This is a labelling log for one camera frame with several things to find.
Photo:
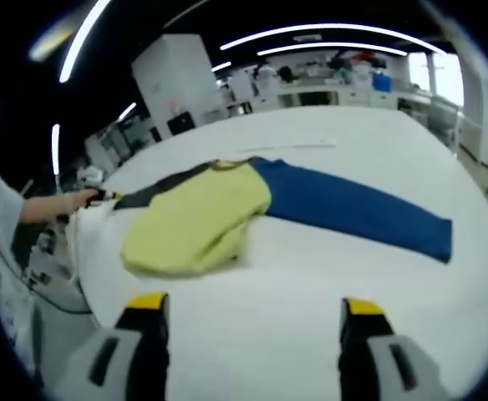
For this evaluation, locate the white pillar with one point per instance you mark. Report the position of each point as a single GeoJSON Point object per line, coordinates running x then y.
{"type": "Point", "coordinates": [478, 104]}
{"type": "Point", "coordinates": [173, 75]}

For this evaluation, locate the black monitor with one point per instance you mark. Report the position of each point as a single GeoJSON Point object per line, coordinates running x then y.
{"type": "Point", "coordinates": [180, 124]}

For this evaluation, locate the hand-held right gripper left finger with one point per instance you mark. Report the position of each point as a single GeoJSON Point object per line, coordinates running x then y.
{"type": "Point", "coordinates": [123, 363]}

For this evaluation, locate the bright window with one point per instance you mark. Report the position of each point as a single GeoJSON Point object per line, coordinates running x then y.
{"type": "Point", "coordinates": [436, 75]}

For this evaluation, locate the person's left hand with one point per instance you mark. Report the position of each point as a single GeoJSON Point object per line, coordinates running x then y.
{"type": "Point", "coordinates": [74, 201]}

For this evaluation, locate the blue box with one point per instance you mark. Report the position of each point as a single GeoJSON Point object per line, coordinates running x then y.
{"type": "Point", "coordinates": [382, 81]}

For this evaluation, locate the yellow blue grey garment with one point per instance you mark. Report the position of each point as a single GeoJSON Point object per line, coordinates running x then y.
{"type": "Point", "coordinates": [194, 217]}

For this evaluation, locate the cluttered background desks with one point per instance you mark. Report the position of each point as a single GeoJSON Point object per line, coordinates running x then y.
{"type": "Point", "coordinates": [118, 142]}

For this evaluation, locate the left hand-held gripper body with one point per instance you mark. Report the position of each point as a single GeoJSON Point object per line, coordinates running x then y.
{"type": "Point", "coordinates": [91, 177]}

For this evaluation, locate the person's white shirt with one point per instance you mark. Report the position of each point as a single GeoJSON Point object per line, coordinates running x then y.
{"type": "Point", "coordinates": [1, 250]}

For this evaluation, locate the white workbench row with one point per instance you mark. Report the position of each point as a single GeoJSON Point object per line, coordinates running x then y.
{"type": "Point", "coordinates": [331, 92]}

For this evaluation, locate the white ceiling light strip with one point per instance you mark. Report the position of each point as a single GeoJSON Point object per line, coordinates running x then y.
{"type": "Point", "coordinates": [81, 37]}
{"type": "Point", "coordinates": [331, 44]}
{"type": "Point", "coordinates": [221, 67]}
{"type": "Point", "coordinates": [127, 112]}
{"type": "Point", "coordinates": [331, 26]}
{"type": "Point", "coordinates": [55, 150]}

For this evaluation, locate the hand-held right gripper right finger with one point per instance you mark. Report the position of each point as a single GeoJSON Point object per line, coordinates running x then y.
{"type": "Point", "coordinates": [390, 372]}

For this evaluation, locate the person's grey trousers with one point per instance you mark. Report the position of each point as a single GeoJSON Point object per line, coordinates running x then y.
{"type": "Point", "coordinates": [60, 338]}

